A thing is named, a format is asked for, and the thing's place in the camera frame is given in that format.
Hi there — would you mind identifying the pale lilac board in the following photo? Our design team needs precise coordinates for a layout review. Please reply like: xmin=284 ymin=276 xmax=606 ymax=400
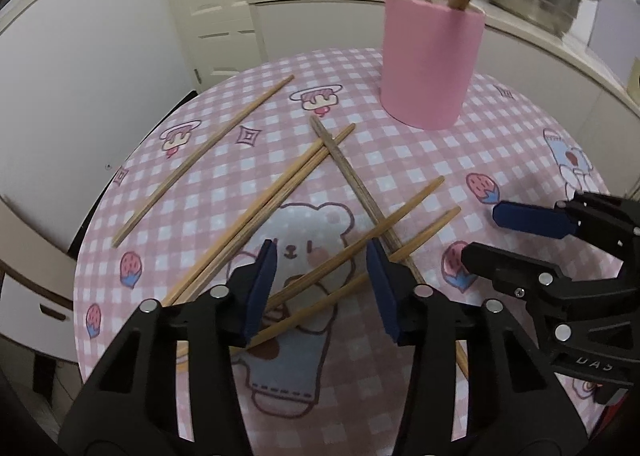
xmin=587 ymin=0 xmax=640 ymax=82

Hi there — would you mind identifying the cream panel door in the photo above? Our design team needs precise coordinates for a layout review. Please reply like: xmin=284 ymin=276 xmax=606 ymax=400
xmin=165 ymin=0 xmax=301 ymax=92

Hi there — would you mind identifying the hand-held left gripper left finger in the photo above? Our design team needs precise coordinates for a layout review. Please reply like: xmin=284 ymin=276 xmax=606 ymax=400
xmin=57 ymin=238 xmax=278 ymax=456

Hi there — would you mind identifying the pink cylindrical cup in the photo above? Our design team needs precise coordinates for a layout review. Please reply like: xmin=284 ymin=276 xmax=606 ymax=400
xmin=378 ymin=0 xmax=487 ymax=131

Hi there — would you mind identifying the pile of wooden chopsticks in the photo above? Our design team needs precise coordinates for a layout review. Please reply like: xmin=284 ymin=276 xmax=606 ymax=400
xmin=111 ymin=75 xmax=471 ymax=379

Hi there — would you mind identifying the pink checked bear tablecloth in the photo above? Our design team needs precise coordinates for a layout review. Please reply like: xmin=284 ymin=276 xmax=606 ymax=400
xmin=72 ymin=47 xmax=631 ymax=456

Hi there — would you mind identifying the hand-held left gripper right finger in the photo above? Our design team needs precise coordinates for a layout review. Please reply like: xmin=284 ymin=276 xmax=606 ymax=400
xmin=366 ymin=238 xmax=588 ymax=456

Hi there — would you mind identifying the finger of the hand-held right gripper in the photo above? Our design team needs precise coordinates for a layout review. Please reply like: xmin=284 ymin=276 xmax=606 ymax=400
xmin=461 ymin=242 xmax=640 ymax=343
xmin=492 ymin=191 xmax=640 ymax=262

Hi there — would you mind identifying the white kitchen counter cabinet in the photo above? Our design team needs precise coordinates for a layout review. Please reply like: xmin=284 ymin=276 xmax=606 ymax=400
xmin=247 ymin=0 xmax=640 ymax=197

